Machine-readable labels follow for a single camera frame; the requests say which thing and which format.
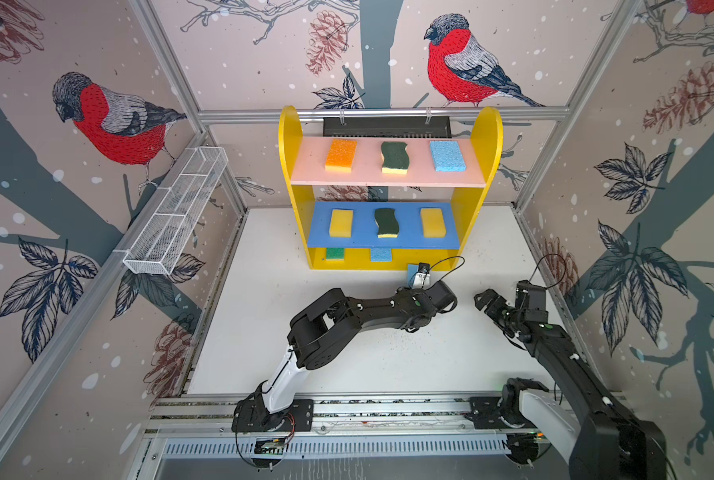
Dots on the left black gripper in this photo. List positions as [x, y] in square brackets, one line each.
[409, 292]

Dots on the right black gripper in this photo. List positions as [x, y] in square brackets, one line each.
[496, 300]

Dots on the blue sponge front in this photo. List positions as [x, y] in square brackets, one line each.
[381, 255]

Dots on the blue sponge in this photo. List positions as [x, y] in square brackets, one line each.
[381, 255]
[412, 271]
[447, 156]

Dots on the yellow sponge front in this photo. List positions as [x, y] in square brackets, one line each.
[433, 223]

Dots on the dark green scrub sponge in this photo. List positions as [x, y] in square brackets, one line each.
[386, 223]
[395, 159]

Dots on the green topped yellow sponge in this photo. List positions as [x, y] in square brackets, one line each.
[335, 254]

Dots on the dark green scrub sponge front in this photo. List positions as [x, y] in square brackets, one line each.
[395, 159]

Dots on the orange topped yellow sponge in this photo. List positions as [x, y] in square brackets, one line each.
[341, 156]

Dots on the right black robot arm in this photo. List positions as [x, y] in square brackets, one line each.
[595, 433]

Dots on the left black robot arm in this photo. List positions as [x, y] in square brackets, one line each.
[320, 332]

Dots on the yellow shelf with coloured boards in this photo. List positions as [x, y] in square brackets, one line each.
[303, 160]

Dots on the black vent grille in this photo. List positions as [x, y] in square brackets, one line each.
[388, 127]

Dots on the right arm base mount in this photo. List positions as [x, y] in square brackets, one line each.
[503, 411]

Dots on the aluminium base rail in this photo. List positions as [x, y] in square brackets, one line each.
[331, 414]

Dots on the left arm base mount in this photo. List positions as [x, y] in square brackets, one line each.
[251, 416]

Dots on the white wire mesh basket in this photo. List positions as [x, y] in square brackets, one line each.
[162, 241]

